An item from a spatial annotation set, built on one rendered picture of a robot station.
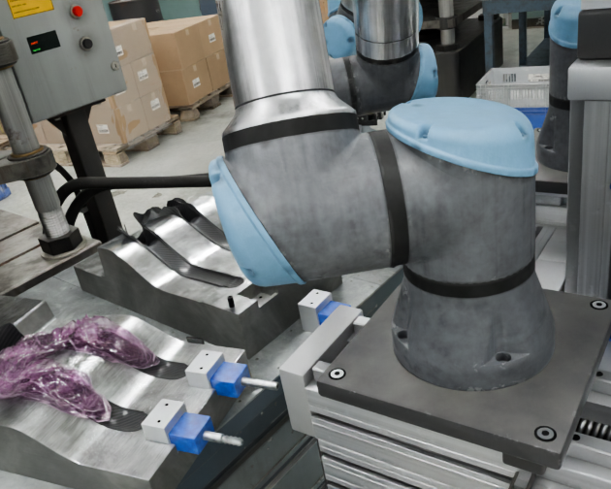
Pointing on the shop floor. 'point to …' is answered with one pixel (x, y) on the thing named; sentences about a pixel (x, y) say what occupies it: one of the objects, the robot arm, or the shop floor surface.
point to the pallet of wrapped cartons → (124, 104)
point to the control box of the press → (67, 81)
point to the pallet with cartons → (191, 63)
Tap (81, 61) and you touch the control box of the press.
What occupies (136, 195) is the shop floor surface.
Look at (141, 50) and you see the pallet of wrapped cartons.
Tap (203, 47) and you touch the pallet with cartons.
